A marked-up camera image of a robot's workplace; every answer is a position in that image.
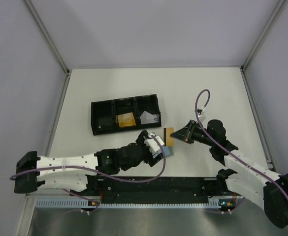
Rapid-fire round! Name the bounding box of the white credit cards stack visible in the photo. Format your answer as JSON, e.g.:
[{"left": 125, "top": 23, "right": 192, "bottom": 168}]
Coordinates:
[{"left": 140, "top": 111, "right": 159, "bottom": 124}]

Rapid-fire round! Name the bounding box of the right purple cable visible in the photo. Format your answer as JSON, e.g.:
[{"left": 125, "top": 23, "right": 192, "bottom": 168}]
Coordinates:
[{"left": 194, "top": 90, "right": 288, "bottom": 226}]

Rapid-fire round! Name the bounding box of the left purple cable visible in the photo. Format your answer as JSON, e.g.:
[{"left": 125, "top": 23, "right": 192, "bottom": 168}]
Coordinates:
[{"left": 9, "top": 134, "right": 166, "bottom": 213}]

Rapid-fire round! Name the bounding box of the left aluminium corner post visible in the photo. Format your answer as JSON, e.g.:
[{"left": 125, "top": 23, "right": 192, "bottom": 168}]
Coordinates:
[{"left": 23, "top": 0, "right": 70, "bottom": 75}]

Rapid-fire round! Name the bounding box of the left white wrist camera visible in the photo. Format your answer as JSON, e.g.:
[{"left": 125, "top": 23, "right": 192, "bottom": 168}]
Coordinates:
[{"left": 144, "top": 132, "right": 165, "bottom": 155}]

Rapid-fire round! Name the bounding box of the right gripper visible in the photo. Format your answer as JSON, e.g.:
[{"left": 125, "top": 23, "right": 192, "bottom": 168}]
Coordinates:
[{"left": 171, "top": 119, "right": 215, "bottom": 147}]

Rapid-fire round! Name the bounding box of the green card holder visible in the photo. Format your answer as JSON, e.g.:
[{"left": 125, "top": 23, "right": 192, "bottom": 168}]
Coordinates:
[{"left": 162, "top": 146, "right": 174, "bottom": 158}]

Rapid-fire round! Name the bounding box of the black three-compartment tray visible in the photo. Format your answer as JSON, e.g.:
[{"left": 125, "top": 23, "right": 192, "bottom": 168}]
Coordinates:
[{"left": 91, "top": 94, "right": 161, "bottom": 136}]

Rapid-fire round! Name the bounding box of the right aluminium corner post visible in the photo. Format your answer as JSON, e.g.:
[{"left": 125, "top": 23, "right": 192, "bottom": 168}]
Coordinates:
[{"left": 240, "top": 0, "right": 288, "bottom": 72}]

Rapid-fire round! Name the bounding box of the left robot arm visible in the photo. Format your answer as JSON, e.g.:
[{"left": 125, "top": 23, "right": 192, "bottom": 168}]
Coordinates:
[{"left": 9, "top": 130, "right": 165, "bottom": 195}]

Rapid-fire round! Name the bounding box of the gold credit cards stack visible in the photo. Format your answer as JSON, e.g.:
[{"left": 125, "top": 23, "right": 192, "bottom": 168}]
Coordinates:
[{"left": 117, "top": 113, "right": 136, "bottom": 127}]

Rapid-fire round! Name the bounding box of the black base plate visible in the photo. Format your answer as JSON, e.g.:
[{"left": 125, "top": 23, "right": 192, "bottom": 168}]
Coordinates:
[{"left": 69, "top": 176, "right": 221, "bottom": 205}]

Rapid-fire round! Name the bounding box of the purple cable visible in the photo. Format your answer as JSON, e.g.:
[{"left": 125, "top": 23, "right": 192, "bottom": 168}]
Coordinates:
[
  {"left": 194, "top": 90, "right": 288, "bottom": 226},
  {"left": 9, "top": 134, "right": 166, "bottom": 213}
]

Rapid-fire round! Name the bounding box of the white slotted cable duct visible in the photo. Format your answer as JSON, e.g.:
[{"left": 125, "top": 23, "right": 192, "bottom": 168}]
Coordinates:
[{"left": 35, "top": 198, "right": 222, "bottom": 209}]

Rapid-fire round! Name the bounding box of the aluminium corner post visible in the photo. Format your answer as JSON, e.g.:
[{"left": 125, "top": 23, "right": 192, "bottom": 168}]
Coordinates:
[
  {"left": 23, "top": 0, "right": 70, "bottom": 75},
  {"left": 240, "top": 0, "right": 288, "bottom": 72}
]

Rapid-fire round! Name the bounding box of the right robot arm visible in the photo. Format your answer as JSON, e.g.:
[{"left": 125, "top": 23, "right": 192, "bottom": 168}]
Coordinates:
[{"left": 170, "top": 119, "right": 288, "bottom": 229}]

